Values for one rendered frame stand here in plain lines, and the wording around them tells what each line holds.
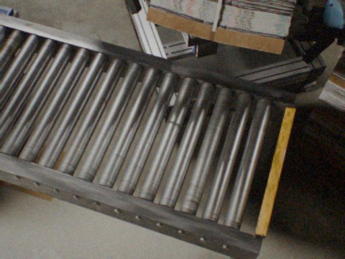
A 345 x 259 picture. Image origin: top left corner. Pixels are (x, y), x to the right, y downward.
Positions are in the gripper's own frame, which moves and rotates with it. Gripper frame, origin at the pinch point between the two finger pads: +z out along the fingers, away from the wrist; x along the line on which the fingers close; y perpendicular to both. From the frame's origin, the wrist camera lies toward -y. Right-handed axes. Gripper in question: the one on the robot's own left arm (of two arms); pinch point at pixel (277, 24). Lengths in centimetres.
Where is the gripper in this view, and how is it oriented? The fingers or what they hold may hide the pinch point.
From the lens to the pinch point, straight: 142.5
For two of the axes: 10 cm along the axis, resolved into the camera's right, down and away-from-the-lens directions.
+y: 1.2, -7.5, -6.5
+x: -2.9, 6.0, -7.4
